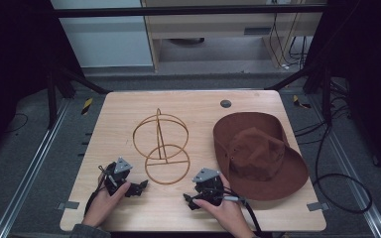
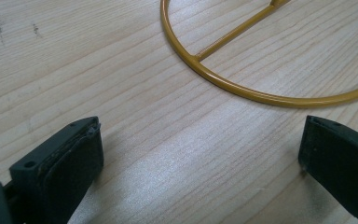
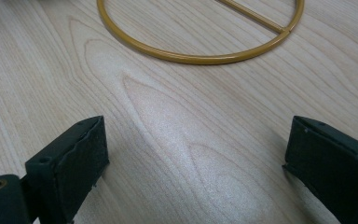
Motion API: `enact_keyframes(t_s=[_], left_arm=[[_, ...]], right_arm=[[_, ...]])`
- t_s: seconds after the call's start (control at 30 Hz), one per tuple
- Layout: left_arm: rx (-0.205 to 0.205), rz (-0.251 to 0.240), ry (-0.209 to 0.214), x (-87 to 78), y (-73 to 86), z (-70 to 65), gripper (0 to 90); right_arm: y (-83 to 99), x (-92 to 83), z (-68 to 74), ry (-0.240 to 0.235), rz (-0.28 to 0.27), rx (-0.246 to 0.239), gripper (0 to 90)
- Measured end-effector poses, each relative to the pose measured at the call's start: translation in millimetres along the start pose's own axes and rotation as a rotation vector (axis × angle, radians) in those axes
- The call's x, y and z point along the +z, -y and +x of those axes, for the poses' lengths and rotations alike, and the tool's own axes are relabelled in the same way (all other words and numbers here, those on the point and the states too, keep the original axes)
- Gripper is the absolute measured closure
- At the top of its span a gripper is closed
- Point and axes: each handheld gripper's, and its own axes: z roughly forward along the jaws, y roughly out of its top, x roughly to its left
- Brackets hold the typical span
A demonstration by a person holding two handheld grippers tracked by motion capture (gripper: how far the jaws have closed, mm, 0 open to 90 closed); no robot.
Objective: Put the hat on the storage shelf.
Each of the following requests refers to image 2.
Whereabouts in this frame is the gold metal ring stand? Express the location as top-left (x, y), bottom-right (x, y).
top-left (159, 0), bottom-right (358, 109)

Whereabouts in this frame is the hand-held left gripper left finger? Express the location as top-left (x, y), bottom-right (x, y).
top-left (8, 116), bottom-right (104, 224)

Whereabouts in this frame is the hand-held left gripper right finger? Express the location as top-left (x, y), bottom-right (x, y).
top-left (297, 115), bottom-right (358, 224)

